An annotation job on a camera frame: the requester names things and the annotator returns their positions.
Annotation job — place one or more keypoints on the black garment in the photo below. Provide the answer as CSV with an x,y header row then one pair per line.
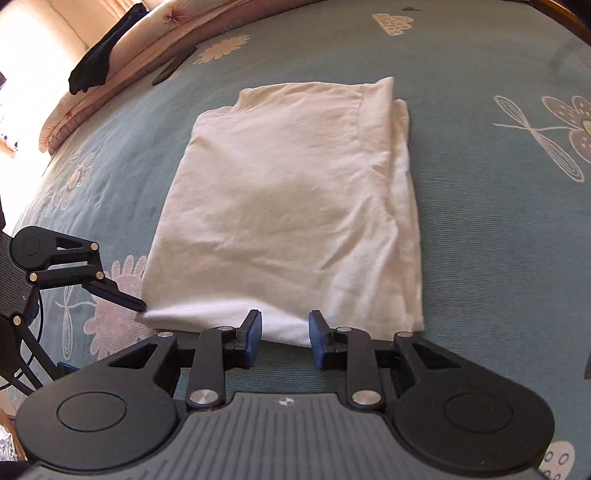
x,y
99,60

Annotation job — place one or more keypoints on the white printed long-sleeve shirt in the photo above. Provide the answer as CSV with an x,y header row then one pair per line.
x,y
286,207

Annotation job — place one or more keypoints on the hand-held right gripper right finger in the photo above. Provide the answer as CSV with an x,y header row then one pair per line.
x,y
316,339

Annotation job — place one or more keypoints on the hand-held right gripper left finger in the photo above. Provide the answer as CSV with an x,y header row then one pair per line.
x,y
254,339

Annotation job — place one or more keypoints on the pink floral folded quilt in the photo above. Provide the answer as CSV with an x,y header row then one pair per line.
x,y
138,41

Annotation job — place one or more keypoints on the wooden bed headboard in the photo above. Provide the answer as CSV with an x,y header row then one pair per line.
x,y
565,11

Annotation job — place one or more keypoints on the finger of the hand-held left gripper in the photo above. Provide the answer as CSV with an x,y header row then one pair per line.
x,y
68,368
117,295

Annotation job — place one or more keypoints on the black smartphone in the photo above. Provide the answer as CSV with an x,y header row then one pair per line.
x,y
174,65

